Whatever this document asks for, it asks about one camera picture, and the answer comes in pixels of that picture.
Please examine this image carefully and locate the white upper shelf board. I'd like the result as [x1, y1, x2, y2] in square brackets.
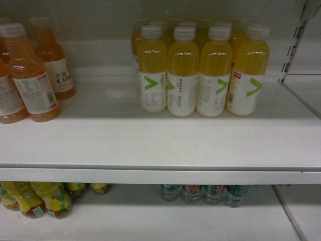
[1, 75, 320, 184]

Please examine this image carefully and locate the orange juice bottle rear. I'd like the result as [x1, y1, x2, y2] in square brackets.
[30, 17, 76, 100]

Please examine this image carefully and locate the yellow tea bottle right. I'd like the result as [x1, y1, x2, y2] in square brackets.
[31, 182, 73, 219]

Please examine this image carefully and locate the orange juice bottle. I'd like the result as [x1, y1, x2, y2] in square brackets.
[30, 17, 76, 100]
[1, 23, 61, 123]

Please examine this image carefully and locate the yellow tea bottle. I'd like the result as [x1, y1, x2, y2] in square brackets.
[1, 181, 46, 218]
[31, 182, 73, 219]

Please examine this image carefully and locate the orange juice bottle front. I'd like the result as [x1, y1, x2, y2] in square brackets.
[1, 23, 61, 123]

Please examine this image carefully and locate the yellow tea bottle left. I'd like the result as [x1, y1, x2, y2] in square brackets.
[1, 181, 46, 218]

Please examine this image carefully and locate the yellow drink bottle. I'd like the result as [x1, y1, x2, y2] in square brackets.
[167, 26, 200, 117]
[196, 26, 232, 117]
[227, 26, 270, 116]
[137, 25, 168, 113]

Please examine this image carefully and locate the orange juice bottle left edge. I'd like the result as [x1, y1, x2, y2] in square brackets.
[1, 59, 29, 124]

